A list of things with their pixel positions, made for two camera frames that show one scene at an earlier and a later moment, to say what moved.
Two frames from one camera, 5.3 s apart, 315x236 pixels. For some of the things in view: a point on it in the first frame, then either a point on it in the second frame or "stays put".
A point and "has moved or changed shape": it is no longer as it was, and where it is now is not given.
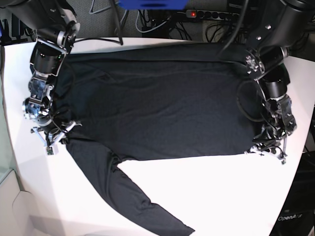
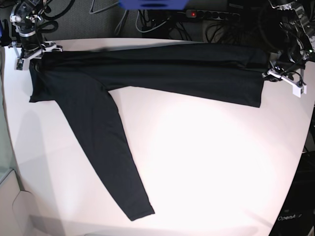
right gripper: [260, 148] → [277, 73]
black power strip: [213, 15] stays put
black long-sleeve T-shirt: [154, 101] has moved or changed shape
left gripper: [51, 149] → [13, 52]
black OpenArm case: [297, 217] stays put
